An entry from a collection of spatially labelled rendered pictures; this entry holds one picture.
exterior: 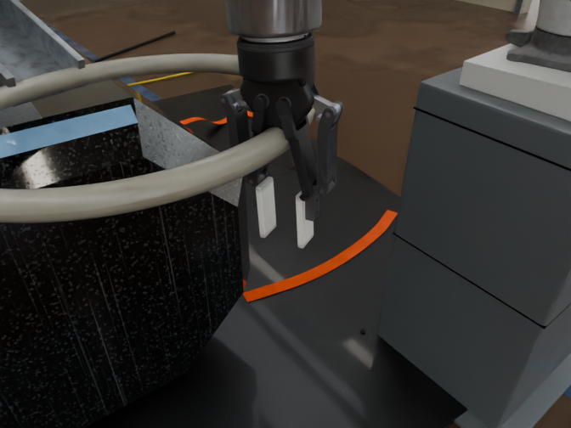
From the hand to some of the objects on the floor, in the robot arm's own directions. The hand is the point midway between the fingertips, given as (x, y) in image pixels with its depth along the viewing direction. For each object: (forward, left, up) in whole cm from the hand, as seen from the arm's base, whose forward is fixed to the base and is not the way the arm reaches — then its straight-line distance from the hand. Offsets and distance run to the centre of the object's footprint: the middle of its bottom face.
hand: (285, 214), depth 56 cm
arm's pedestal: (-71, -2, -84) cm, 110 cm away
